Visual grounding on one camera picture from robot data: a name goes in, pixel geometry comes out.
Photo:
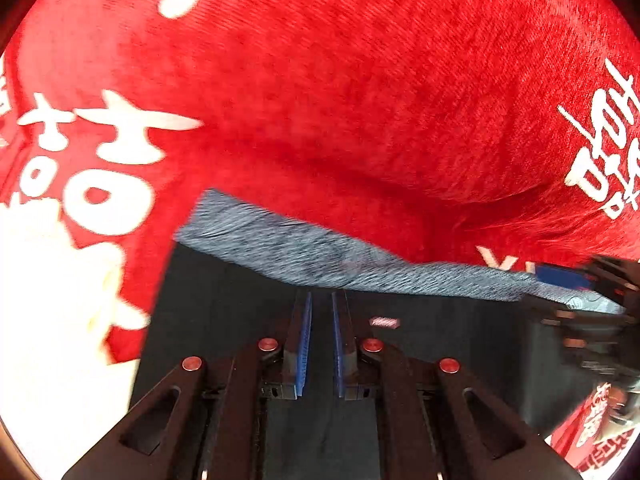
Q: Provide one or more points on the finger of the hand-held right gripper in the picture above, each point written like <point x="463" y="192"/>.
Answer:
<point x="580" y="340"/>
<point x="562" y="276"/>

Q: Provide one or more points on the red printed blanket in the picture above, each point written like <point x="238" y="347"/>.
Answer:
<point x="350" y="85"/>

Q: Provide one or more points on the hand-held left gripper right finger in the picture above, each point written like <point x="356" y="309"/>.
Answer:
<point x="340" y="350"/>

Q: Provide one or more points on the black pants with grey lining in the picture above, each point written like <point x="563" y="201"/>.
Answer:
<point x="215" y="300"/>

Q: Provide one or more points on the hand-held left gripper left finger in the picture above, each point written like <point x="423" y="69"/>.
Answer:
<point x="303" y="350"/>

